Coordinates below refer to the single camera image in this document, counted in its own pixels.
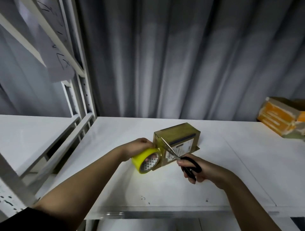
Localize orange and white carton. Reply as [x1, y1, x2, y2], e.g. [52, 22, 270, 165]
[257, 96, 305, 141]

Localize handwritten paper sheet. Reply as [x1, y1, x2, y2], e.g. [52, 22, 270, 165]
[30, 0, 73, 49]
[40, 34, 76, 83]

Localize person's left forearm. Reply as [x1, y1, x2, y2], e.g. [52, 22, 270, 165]
[30, 148, 130, 231]

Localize person's left hand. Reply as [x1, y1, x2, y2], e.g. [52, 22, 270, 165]
[116, 137, 156, 163]

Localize white metal shelf rack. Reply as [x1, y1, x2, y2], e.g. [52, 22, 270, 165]
[0, 0, 97, 224]

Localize small brown labelled carton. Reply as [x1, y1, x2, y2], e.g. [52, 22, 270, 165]
[152, 122, 202, 169]

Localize person's right hand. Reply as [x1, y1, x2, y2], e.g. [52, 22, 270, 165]
[176, 153, 236, 191]

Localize person's right forearm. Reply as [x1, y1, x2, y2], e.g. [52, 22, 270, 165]
[220, 175, 283, 231]

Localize yellow tape roll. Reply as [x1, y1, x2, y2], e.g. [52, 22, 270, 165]
[131, 147, 163, 175]

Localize black scissors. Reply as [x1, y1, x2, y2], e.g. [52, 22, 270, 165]
[159, 136, 203, 185]

